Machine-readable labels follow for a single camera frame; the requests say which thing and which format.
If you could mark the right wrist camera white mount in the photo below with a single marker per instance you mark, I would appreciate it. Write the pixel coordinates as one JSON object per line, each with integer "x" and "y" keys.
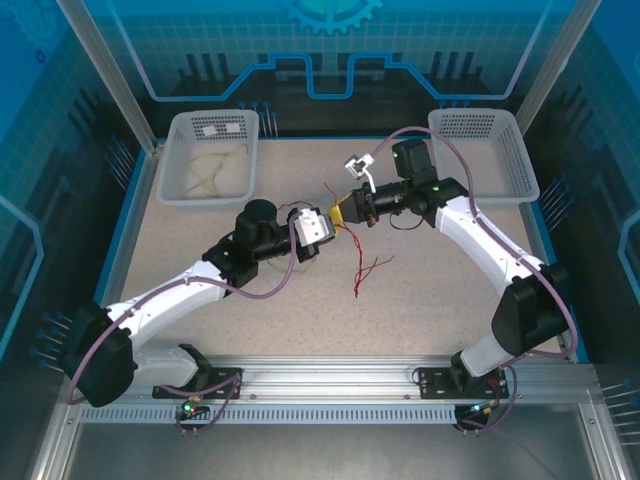
{"x": 357, "y": 165}

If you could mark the grey perforated plastic basket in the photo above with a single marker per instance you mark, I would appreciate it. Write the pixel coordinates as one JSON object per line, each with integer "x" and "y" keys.
{"x": 480, "y": 160}
{"x": 205, "y": 120}

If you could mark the small connector with green light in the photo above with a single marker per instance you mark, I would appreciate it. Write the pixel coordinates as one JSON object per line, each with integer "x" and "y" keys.
{"x": 190, "y": 406}
{"x": 481, "y": 409}

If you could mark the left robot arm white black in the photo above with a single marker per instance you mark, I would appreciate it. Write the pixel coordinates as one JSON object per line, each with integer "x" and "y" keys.
{"x": 160, "y": 300}

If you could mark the aluminium frame rail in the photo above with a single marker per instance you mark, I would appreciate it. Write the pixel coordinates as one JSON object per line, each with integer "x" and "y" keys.
{"x": 325, "y": 380}

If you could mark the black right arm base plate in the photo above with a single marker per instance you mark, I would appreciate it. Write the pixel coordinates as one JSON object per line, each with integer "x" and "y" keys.
{"x": 437, "y": 382}

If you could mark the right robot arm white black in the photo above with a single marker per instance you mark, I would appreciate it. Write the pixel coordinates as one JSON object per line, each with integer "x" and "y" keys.
{"x": 480, "y": 235}

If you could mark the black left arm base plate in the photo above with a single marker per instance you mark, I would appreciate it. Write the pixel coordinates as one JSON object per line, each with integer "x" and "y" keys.
{"x": 225, "y": 385}

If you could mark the aluminium frame post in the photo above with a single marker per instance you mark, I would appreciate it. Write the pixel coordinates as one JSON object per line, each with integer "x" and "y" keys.
{"x": 116, "y": 75}
{"x": 550, "y": 75}

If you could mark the white sticker label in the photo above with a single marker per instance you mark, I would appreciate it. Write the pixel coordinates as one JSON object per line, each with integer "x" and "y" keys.
{"x": 210, "y": 132}
{"x": 233, "y": 128}

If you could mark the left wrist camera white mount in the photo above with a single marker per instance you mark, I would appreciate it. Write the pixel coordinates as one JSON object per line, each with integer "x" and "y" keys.
{"x": 312, "y": 227}

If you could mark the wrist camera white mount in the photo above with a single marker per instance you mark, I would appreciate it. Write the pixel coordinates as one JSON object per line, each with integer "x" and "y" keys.
{"x": 357, "y": 165}
{"x": 312, "y": 227}

